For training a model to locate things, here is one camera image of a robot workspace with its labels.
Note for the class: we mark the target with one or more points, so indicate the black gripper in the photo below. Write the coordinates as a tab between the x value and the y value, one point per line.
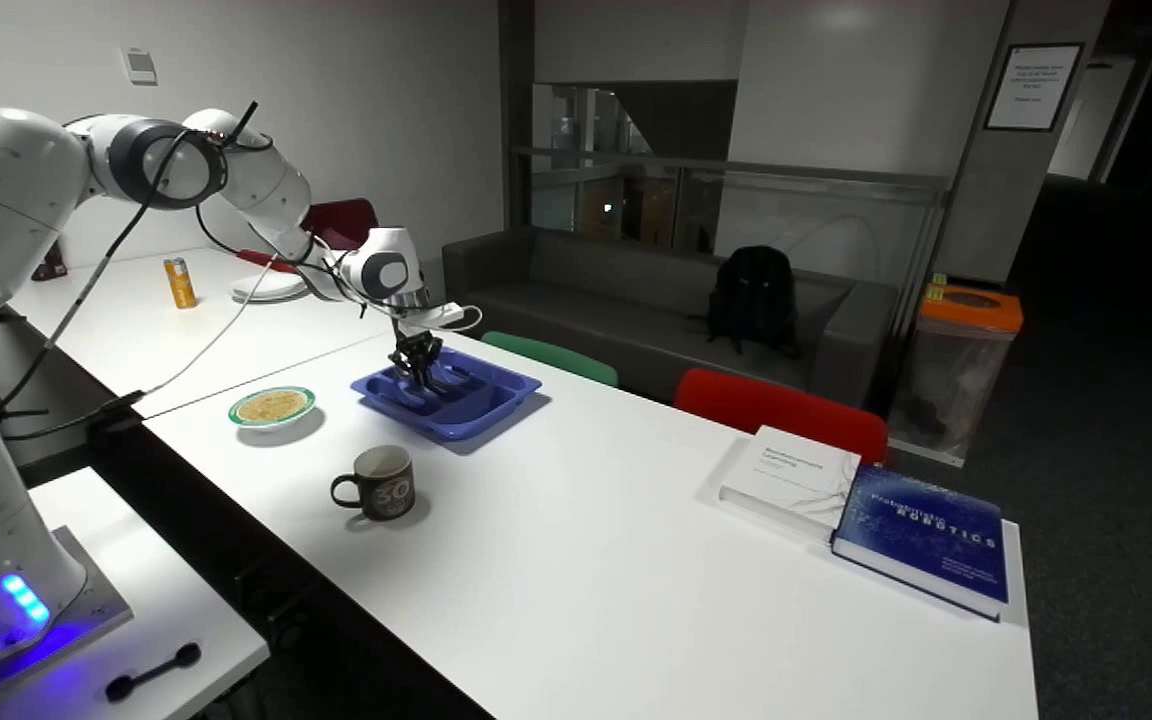
416	329

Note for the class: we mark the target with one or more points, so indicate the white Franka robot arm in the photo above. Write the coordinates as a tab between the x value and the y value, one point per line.
1	201

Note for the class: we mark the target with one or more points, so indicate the blue plastic cutlery tray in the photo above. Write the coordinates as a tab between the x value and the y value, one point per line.
478	409

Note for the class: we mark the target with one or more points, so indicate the black printed mug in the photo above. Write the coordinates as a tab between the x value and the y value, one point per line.
383	481

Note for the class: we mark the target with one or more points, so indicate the green chair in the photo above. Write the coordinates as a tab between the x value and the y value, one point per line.
559	356

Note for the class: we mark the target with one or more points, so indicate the dark red chair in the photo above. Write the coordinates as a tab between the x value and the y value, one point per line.
337	220

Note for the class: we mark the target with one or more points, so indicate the white plate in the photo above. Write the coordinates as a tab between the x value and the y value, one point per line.
260	291

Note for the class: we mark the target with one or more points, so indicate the dark grey sofa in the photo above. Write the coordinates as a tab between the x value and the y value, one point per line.
602	301

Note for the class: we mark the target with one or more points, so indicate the yellow bottle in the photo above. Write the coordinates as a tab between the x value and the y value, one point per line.
183	281

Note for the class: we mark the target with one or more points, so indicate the black backpack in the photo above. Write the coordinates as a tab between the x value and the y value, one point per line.
755	301

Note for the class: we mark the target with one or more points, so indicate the metal handrail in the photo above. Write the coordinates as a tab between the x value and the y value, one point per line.
736	169

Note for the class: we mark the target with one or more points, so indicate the bright red chair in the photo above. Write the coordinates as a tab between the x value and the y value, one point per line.
789	412

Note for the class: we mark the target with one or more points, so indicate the white book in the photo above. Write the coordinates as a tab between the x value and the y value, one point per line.
778	481

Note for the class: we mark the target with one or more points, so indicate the black dumbbell shaped tool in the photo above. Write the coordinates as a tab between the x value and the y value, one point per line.
149	675

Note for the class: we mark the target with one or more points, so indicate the orange lidded bin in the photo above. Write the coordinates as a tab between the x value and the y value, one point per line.
959	362

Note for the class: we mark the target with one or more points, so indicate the blue hardcover book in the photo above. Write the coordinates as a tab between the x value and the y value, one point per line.
928	532

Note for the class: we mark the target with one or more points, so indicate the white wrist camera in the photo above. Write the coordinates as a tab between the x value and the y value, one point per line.
457	319

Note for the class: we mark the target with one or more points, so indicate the wall thermostat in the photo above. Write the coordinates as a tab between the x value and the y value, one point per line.
142	67

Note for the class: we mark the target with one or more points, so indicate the framed wall notice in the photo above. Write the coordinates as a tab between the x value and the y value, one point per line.
1034	87

